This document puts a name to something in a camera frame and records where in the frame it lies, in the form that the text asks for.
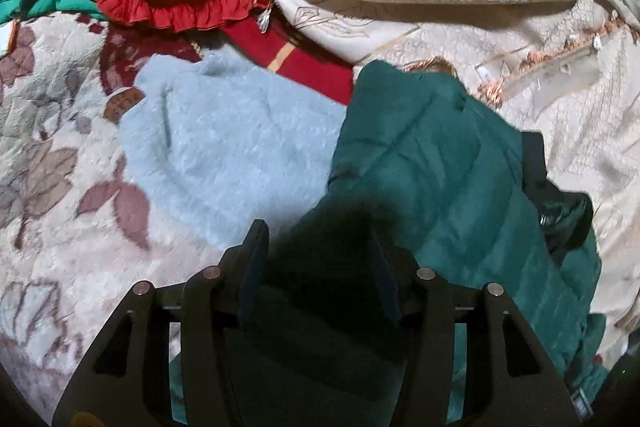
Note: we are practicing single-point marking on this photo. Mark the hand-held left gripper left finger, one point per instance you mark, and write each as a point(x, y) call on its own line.
point(252, 277)

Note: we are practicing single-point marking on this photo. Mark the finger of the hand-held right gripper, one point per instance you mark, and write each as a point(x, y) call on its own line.
point(533, 157)

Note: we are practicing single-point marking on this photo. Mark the green quilted puffer jacket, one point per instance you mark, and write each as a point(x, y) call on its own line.
point(425, 157)

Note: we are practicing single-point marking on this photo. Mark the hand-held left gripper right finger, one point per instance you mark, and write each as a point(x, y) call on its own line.
point(387, 287)

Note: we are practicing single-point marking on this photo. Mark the red cloth with yellow stripe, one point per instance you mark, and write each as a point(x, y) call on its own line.
point(310, 67)

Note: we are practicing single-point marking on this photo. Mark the light blue fleece garment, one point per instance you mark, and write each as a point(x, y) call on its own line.
point(225, 147)

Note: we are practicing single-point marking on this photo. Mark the floral quilted blanket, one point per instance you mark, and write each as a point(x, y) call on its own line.
point(60, 207)

